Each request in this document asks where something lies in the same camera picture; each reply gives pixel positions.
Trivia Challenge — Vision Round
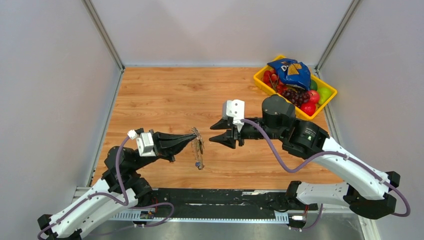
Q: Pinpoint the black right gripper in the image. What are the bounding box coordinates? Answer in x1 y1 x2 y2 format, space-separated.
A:
208 117 285 149

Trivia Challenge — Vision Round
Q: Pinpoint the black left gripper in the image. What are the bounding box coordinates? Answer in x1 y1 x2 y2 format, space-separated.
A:
131 128 197 171

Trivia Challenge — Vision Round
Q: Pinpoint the metal key organizer ring plate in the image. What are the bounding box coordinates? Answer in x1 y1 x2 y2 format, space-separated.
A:
191 127 204 167

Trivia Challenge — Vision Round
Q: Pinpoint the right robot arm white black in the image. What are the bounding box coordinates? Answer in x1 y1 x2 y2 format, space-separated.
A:
210 94 400 220

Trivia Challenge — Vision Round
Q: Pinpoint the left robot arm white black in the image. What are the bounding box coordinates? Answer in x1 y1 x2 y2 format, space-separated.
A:
37 128 199 240

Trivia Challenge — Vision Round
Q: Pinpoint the red cherries bunch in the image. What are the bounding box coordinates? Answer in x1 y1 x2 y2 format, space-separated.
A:
262 69 288 95

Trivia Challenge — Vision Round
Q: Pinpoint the purple grape bunch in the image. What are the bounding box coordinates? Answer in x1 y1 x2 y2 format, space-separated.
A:
282 88 311 108

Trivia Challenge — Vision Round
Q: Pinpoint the red apple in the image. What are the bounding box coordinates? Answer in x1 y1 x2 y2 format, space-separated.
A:
300 102 317 117

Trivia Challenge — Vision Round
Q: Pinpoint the blue chips bag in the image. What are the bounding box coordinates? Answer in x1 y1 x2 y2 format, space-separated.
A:
267 58 311 91

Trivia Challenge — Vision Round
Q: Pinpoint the red peach fruit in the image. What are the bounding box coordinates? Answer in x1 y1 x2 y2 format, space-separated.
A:
307 90 321 105

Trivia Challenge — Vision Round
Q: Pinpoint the green apple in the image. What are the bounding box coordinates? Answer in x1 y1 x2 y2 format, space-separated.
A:
316 87 333 106

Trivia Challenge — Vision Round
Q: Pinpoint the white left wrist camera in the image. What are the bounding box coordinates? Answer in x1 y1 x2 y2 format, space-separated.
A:
127 129 156 157

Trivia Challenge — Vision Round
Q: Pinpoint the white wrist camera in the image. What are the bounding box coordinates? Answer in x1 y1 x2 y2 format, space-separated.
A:
222 99 245 133
127 129 156 157

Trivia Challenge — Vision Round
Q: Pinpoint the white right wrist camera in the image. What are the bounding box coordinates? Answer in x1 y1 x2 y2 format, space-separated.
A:
222 99 245 133

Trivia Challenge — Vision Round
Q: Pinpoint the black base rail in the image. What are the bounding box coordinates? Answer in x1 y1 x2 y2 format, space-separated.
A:
89 188 319 226

